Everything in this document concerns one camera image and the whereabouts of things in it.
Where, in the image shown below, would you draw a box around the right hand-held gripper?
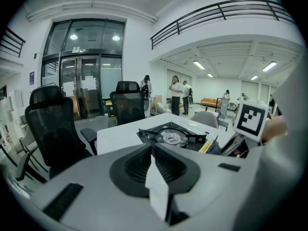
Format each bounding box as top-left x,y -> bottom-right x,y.
217,100 -> 270,158

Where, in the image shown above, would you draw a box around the black white ergonomic chair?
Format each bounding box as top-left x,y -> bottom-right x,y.
140,83 -> 153,118

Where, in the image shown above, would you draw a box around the white portable gas stove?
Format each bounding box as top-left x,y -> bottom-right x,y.
136,118 -> 233,154

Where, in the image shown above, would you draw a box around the grey shell chair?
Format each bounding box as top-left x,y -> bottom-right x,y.
189,110 -> 220,129

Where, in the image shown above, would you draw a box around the black framed glass entrance door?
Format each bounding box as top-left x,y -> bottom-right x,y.
40,18 -> 126,119

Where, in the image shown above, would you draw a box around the wide white roller blind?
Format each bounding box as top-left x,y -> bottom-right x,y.
166,68 -> 193,101

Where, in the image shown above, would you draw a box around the stack of white boxes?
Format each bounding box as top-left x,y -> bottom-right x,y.
0,90 -> 25,131

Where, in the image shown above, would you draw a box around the white foam bag pile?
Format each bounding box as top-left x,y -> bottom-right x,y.
156,102 -> 173,116

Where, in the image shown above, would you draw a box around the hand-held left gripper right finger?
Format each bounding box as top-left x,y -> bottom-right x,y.
154,142 -> 253,231

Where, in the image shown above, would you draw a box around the dark blue cloth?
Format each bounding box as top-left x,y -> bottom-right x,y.
208,142 -> 223,155

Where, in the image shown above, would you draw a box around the white paper sheet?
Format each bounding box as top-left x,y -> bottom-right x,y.
81,75 -> 97,91
62,81 -> 74,97

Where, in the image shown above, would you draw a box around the orange sofa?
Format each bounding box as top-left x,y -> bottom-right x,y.
200,97 -> 222,107

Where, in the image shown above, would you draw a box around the white ceiling pipes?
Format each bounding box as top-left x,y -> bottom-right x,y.
26,0 -> 159,24

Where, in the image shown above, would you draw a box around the blue chair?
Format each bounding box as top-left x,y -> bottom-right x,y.
216,115 -> 230,132

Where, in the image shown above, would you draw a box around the black mesh office chair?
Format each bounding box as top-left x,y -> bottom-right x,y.
14,85 -> 98,181
107,80 -> 147,127

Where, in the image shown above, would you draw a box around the yellow black bin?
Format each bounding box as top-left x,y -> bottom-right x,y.
103,100 -> 114,117

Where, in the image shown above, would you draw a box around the long black balcony railing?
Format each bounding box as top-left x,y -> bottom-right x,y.
150,0 -> 296,51

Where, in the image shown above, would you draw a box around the white standing kiosk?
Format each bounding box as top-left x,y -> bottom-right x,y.
216,97 -> 230,119

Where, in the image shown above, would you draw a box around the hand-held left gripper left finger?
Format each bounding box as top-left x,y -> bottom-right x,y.
30,142 -> 167,231

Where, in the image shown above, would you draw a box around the person's right forearm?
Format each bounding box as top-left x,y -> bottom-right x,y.
260,115 -> 289,143

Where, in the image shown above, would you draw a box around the leaning cardboard panel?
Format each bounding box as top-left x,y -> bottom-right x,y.
154,95 -> 164,113

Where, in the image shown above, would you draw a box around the short black balcony railing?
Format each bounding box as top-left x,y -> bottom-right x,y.
0,27 -> 26,59

